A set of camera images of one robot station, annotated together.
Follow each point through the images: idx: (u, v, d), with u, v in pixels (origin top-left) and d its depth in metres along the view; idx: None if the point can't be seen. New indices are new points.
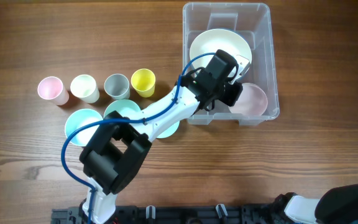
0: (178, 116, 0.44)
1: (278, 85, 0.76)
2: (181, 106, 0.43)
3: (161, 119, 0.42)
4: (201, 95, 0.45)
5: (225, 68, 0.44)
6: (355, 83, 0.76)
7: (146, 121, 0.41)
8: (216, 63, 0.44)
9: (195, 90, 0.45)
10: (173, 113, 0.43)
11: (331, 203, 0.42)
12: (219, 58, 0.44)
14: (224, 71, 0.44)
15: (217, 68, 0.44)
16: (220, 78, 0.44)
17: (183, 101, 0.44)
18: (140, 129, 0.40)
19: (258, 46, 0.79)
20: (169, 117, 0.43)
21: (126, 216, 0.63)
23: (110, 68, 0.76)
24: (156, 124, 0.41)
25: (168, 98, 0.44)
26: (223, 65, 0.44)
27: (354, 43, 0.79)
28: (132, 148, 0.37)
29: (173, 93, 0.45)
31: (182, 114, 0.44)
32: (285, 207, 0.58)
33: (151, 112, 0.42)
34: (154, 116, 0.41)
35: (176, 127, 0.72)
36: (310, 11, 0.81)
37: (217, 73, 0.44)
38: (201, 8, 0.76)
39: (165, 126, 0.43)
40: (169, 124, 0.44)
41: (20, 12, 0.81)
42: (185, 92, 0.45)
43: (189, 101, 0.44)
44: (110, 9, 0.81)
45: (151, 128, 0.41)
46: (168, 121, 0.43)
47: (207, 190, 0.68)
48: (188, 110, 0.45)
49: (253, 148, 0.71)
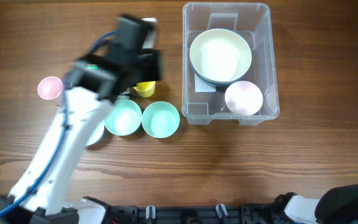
0: (84, 135, 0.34)
1: (278, 85, 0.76)
2: (72, 135, 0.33)
3: (55, 172, 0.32)
4: (117, 74, 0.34)
5: (137, 33, 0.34)
6: (355, 83, 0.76)
7: (33, 191, 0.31)
8: (122, 30, 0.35)
9: (101, 73, 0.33)
10: (67, 149, 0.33)
11: (332, 203, 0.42)
12: (126, 20, 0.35)
14: (137, 35, 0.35)
15: (125, 36, 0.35)
16: (133, 47, 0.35)
17: (76, 123, 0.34)
18: (30, 204, 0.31)
19: (258, 46, 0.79)
20: (64, 158, 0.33)
21: (126, 217, 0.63)
23: None
24: (53, 177, 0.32)
25: (56, 126, 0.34)
26: (131, 28, 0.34)
27: (354, 43, 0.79)
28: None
29: (60, 112, 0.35)
31: (85, 135, 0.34)
32: (285, 207, 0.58)
33: (38, 171, 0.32)
34: (38, 180, 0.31)
35: (176, 128, 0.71)
36: (310, 11, 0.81)
37: (128, 41, 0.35)
38: (201, 8, 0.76)
39: (68, 165, 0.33)
40: (76, 159, 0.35)
41: (20, 12, 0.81)
42: (78, 95, 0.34)
43: (86, 115, 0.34)
44: (111, 9, 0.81)
45: (48, 188, 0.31)
46: (66, 163, 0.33)
47: (207, 190, 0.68)
48: (92, 122, 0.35)
49: (253, 148, 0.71)
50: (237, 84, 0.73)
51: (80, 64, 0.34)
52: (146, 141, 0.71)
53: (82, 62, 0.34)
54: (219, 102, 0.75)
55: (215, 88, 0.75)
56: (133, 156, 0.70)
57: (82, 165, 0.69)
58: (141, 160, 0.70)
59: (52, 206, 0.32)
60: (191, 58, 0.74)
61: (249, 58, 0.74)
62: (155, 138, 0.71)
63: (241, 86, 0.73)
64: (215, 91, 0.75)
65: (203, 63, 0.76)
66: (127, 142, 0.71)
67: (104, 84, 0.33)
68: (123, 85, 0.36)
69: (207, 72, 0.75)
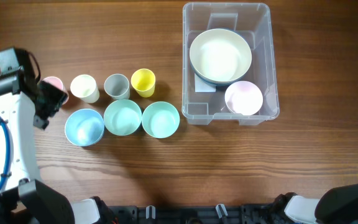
0: (23, 122, 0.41)
1: (278, 85, 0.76)
2: (13, 122, 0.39)
3: (16, 151, 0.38)
4: (13, 76, 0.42)
5: (17, 53, 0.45)
6: (355, 83, 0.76)
7: (6, 173, 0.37)
8: (2, 63, 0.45)
9: (7, 79, 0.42)
10: (16, 133, 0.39)
11: (331, 204, 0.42)
12: (2, 50, 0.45)
14: (17, 54, 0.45)
15: (10, 59, 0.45)
16: (20, 62, 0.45)
17: (9, 115, 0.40)
18: (9, 184, 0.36)
19: (258, 46, 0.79)
20: (16, 138, 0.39)
21: (126, 216, 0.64)
23: (110, 68, 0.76)
24: (18, 157, 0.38)
25: None
26: (12, 51, 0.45)
27: (353, 43, 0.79)
28: (25, 200, 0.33)
29: None
31: (24, 117, 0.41)
32: (285, 208, 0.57)
33: None
34: (6, 162, 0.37)
35: (176, 127, 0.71)
36: (309, 11, 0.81)
37: (14, 61, 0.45)
38: (201, 8, 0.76)
39: (26, 143, 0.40)
40: (30, 139, 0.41)
41: (20, 12, 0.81)
42: (2, 99, 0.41)
43: (15, 106, 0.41)
44: (110, 9, 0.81)
45: (17, 165, 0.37)
46: (22, 140, 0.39)
47: (207, 189, 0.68)
48: (25, 107, 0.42)
49: (253, 148, 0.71)
50: (238, 84, 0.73)
51: None
52: (146, 141, 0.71)
53: None
54: (219, 102, 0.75)
55: (214, 88, 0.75)
56: (132, 155, 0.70)
57: (82, 165, 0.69)
58: (141, 160, 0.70)
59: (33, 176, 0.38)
60: (191, 58, 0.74)
61: (248, 58, 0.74)
62: (155, 138, 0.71)
63: (242, 86, 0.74)
64: (215, 91, 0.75)
65: (203, 64, 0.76)
66: (127, 142, 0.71)
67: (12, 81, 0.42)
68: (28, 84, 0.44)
69: (207, 73, 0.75)
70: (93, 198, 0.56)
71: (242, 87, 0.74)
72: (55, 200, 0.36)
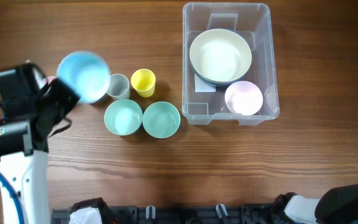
0: (37, 193, 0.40)
1: (278, 85, 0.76)
2: (25, 188, 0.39)
3: (29, 219, 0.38)
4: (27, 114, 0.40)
5: (25, 76, 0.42)
6: (354, 83, 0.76)
7: None
8: (4, 84, 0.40)
9: (13, 124, 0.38)
10: (29, 201, 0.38)
11: (331, 203, 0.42)
12: (2, 74, 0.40)
14: (23, 83, 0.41)
15: (15, 84, 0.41)
16: (25, 87, 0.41)
17: (22, 183, 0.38)
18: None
19: (258, 46, 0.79)
20: (30, 206, 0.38)
21: (126, 216, 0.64)
23: (110, 68, 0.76)
24: None
25: (5, 198, 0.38)
26: (13, 75, 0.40)
27: (353, 43, 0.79)
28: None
29: (4, 188, 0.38)
31: (36, 178, 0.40)
32: (285, 208, 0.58)
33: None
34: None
35: (177, 127, 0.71)
36: (309, 12, 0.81)
37: (23, 91, 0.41)
38: (201, 9, 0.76)
39: (40, 208, 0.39)
40: (40, 195, 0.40)
41: (20, 12, 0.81)
42: (11, 167, 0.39)
43: (28, 173, 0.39)
44: (110, 10, 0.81)
45: None
46: (36, 207, 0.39)
47: (207, 189, 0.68)
48: (38, 166, 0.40)
49: (253, 148, 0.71)
50: (238, 86, 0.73)
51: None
52: (146, 141, 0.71)
53: None
54: (219, 102, 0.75)
55: (215, 88, 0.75)
56: (132, 155, 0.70)
57: (82, 165, 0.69)
58: (141, 160, 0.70)
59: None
60: (192, 58, 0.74)
61: (249, 58, 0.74)
62: (155, 138, 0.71)
63: (242, 88, 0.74)
64: (215, 91, 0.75)
65: (204, 63, 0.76)
66: (127, 142, 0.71)
67: (22, 126, 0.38)
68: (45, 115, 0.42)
69: (207, 72, 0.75)
70: (95, 199, 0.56)
71: (242, 88, 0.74)
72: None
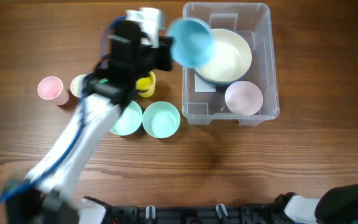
0: (96, 137, 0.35)
1: (278, 85, 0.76)
2: (93, 123, 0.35)
3: (72, 154, 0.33)
4: (119, 88, 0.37)
5: (123, 46, 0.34)
6: (354, 83, 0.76)
7: (51, 170, 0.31)
8: (116, 48, 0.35)
9: (108, 86, 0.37)
10: (86, 137, 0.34)
11: (331, 203, 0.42)
12: (117, 37, 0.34)
14: (130, 51, 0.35)
15: (120, 49, 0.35)
16: (128, 59, 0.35)
17: (94, 117, 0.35)
18: (47, 182, 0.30)
19: (258, 46, 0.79)
20: (82, 144, 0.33)
21: (126, 217, 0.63)
23: None
24: (68, 165, 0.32)
25: (74, 123, 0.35)
26: (126, 46, 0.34)
27: (353, 43, 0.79)
28: (45, 213, 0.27)
29: (78, 112, 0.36)
31: (101, 127, 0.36)
32: (286, 207, 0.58)
33: (52, 157, 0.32)
34: (58, 161, 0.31)
35: (177, 127, 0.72)
36: (309, 12, 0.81)
37: (128, 58, 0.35)
38: (201, 8, 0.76)
39: (86, 152, 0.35)
40: (91, 145, 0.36)
41: (20, 12, 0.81)
42: (93, 103, 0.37)
43: (100, 114, 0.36)
44: (110, 10, 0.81)
45: (61, 177, 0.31)
46: (82, 151, 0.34)
47: (207, 189, 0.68)
48: (109, 119, 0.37)
49: (253, 148, 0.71)
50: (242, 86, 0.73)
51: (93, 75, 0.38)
52: (146, 141, 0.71)
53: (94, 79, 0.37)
54: (219, 102, 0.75)
55: (215, 88, 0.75)
56: (132, 155, 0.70)
57: None
58: (141, 160, 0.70)
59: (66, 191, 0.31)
60: None
61: (249, 57, 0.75)
62: (155, 138, 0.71)
63: (245, 89, 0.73)
64: (215, 91, 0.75)
65: None
66: (127, 142, 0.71)
67: (110, 94, 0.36)
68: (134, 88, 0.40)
69: (207, 72, 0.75)
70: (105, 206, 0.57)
71: (245, 89, 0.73)
72: (71, 216, 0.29)
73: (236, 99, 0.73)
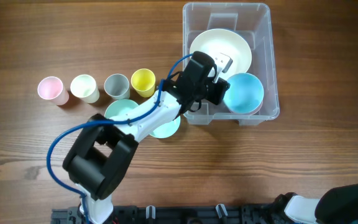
0: (161, 118, 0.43)
1: (278, 85, 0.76)
2: (165, 107, 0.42)
3: (144, 121, 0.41)
4: (182, 99, 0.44)
5: (197, 69, 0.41)
6: (355, 82, 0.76)
7: (130, 122, 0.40)
8: (191, 69, 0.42)
9: (176, 94, 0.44)
10: (156, 114, 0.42)
11: (331, 204, 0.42)
12: (195, 61, 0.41)
14: (200, 75, 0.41)
15: (194, 71, 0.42)
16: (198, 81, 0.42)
17: (166, 103, 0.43)
18: (122, 129, 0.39)
19: (258, 46, 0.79)
20: (153, 119, 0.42)
21: (126, 216, 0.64)
23: (110, 68, 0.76)
24: (141, 126, 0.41)
25: (151, 100, 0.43)
26: (200, 70, 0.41)
27: (353, 43, 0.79)
28: (118, 150, 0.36)
29: (155, 95, 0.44)
31: (169, 114, 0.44)
32: (286, 208, 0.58)
33: (133, 114, 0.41)
34: (135, 119, 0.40)
35: (177, 127, 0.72)
36: (310, 11, 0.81)
37: (196, 79, 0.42)
38: (201, 8, 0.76)
39: (152, 126, 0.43)
40: (156, 124, 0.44)
41: (20, 12, 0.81)
42: (169, 95, 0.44)
43: (173, 102, 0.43)
44: (110, 10, 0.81)
45: (135, 129, 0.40)
46: (150, 124, 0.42)
47: (207, 189, 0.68)
48: (176, 111, 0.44)
49: (253, 148, 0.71)
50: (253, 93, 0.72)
51: (166, 81, 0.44)
52: (146, 141, 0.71)
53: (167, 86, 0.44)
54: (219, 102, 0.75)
55: None
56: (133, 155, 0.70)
57: None
58: (141, 160, 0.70)
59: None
60: None
61: (248, 60, 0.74)
62: (155, 138, 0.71)
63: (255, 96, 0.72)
64: None
65: None
66: None
67: (178, 102, 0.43)
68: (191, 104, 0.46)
69: None
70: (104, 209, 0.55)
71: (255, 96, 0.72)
72: (126, 166, 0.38)
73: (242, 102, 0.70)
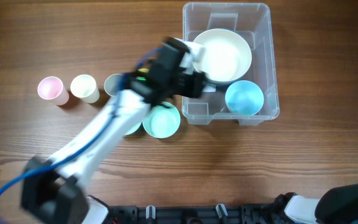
0: (120, 132, 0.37)
1: (278, 85, 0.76)
2: (120, 121, 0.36)
3: (95, 148, 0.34)
4: (151, 92, 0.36)
5: (171, 53, 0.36)
6: (355, 82, 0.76)
7: (74, 158, 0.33)
8: (163, 55, 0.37)
9: (143, 86, 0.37)
10: (110, 132, 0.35)
11: (330, 203, 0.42)
12: (169, 46, 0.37)
14: (176, 61, 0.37)
15: (168, 56, 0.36)
16: (172, 68, 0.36)
17: (121, 114, 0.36)
18: (67, 168, 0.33)
19: (258, 46, 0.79)
20: (107, 139, 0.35)
21: (126, 216, 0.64)
23: (110, 68, 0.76)
24: (91, 155, 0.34)
25: (105, 114, 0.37)
26: (175, 54, 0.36)
27: (353, 43, 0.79)
28: (59, 200, 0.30)
29: (112, 104, 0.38)
31: (129, 123, 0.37)
32: (285, 207, 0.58)
33: (80, 142, 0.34)
34: (82, 150, 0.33)
35: (177, 127, 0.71)
36: (309, 11, 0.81)
37: (169, 65, 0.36)
38: (201, 8, 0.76)
39: (110, 144, 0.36)
40: (117, 140, 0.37)
41: (20, 12, 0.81)
42: (128, 98, 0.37)
43: (132, 109, 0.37)
44: (111, 10, 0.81)
45: (83, 162, 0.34)
46: (104, 147, 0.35)
47: (207, 189, 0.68)
48: (140, 114, 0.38)
49: (253, 148, 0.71)
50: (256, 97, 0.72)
51: (133, 73, 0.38)
52: (146, 141, 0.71)
53: (133, 77, 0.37)
54: (219, 102, 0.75)
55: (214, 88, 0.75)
56: (133, 155, 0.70)
57: None
58: (141, 160, 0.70)
59: (84, 182, 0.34)
60: None
61: (248, 60, 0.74)
62: (155, 139, 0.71)
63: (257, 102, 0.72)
64: (215, 91, 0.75)
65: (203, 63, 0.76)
66: (127, 142, 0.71)
67: (145, 96, 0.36)
68: (163, 100, 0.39)
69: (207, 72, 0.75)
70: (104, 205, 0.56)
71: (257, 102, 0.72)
72: (79, 210, 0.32)
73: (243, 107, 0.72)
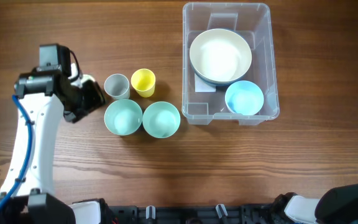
0: (48, 132, 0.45)
1: (278, 86, 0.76)
2: (38, 124, 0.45)
3: (35, 158, 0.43)
4: (53, 74, 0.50)
5: (56, 51, 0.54)
6: (354, 83, 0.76)
7: (22, 179, 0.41)
8: (43, 56, 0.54)
9: (41, 77, 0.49)
10: (38, 137, 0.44)
11: (330, 203, 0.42)
12: (45, 46, 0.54)
14: (58, 54, 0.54)
15: (49, 53, 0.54)
16: (58, 62, 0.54)
17: (36, 116, 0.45)
18: (20, 190, 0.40)
19: (258, 46, 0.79)
20: (40, 144, 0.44)
21: (126, 216, 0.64)
23: (110, 68, 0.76)
24: (35, 166, 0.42)
25: (22, 126, 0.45)
26: (53, 50, 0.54)
27: (353, 43, 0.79)
28: (34, 209, 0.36)
29: (22, 117, 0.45)
31: (48, 121, 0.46)
32: (285, 208, 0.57)
33: (20, 165, 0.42)
34: (24, 167, 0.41)
35: (178, 127, 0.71)
36: (309, 11, 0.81)
37: (53, 59, 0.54)
38: (201, 8, 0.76)
39: (46, 144, 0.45)
40: (50, 140, 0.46)
41: (20, 12, 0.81)
42: (27, 103, 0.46)
43: (44, 109, 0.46)
44: (111, 10, 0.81)
45: (33, 173, 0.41)
46: (43, 148, 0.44)
47: (207, 189, 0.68)
48: (53, 107, 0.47)
49: (253, 148, 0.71)
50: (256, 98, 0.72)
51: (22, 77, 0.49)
52: (146, 141, 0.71)
53: (23, 79, 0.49)
54: (219, 102, 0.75)
55: (214, 88, 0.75)
56: (132, 155, 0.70)
57: (82, 165, 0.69)
58: (141, 160, 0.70)
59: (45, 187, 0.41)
60: (192, 58, 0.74)
61: (248, 60, 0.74)
62: (155, 138, 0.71)
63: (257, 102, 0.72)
64: (215, 91, 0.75)
65: (203, 63, 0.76)
66: (127, 142, 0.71)
67: (50, 77, 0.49)
68: (63, 86, 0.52)
69: (208, 73, 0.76)
70: (98, 200, 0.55)
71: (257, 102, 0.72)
72: (56, 209, 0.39)
73: (243, 109, 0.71)
